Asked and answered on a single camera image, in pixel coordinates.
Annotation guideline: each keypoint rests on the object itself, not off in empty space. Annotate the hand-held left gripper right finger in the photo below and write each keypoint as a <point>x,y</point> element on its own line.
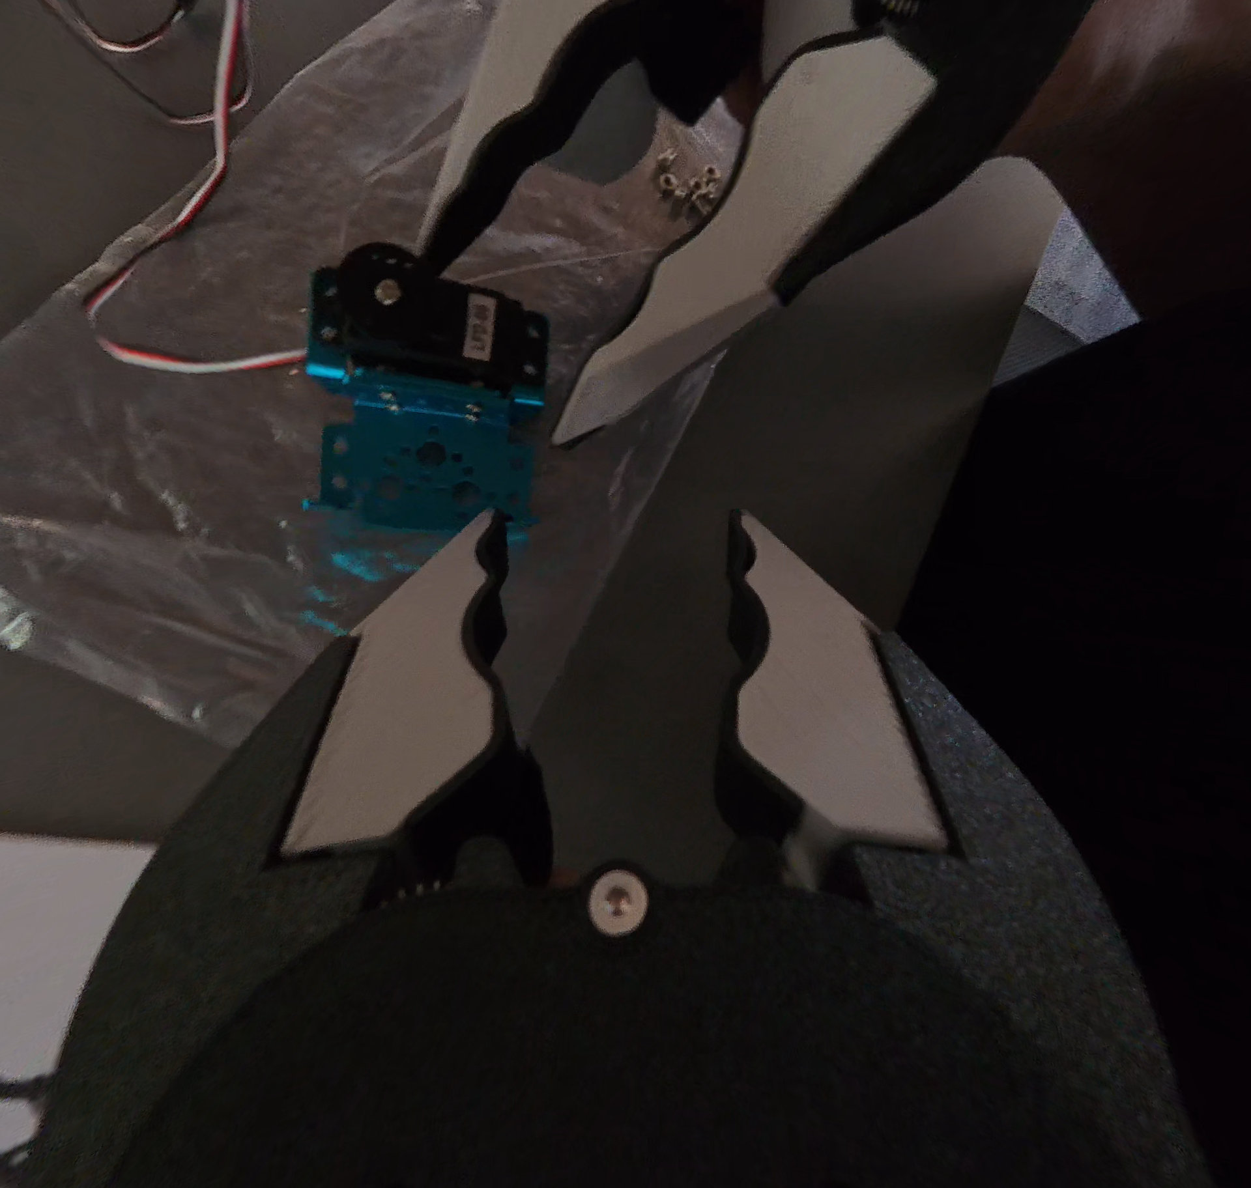
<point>841,719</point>

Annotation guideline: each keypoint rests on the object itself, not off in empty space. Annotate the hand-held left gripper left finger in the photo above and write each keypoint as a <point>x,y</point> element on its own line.
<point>401,719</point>

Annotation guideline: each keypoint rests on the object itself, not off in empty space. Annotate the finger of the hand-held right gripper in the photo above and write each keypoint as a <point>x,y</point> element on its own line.
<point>763,231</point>
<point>528,56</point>

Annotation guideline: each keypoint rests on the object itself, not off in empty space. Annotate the blue metal bracket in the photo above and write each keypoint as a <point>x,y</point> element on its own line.
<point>430,466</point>

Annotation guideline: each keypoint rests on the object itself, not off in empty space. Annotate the person's right forearm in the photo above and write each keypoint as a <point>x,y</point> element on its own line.
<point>1153,133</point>

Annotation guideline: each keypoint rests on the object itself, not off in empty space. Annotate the dark grey desk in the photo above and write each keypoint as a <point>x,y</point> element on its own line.
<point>831,475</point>

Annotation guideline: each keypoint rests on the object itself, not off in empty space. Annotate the loose silver screws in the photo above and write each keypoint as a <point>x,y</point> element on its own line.
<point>689,183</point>

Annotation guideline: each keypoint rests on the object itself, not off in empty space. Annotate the large clear plastic bag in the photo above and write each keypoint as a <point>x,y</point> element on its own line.
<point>245,524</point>

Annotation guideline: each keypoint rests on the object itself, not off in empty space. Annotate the printed instruction sheet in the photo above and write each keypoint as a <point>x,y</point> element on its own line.
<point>58,915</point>

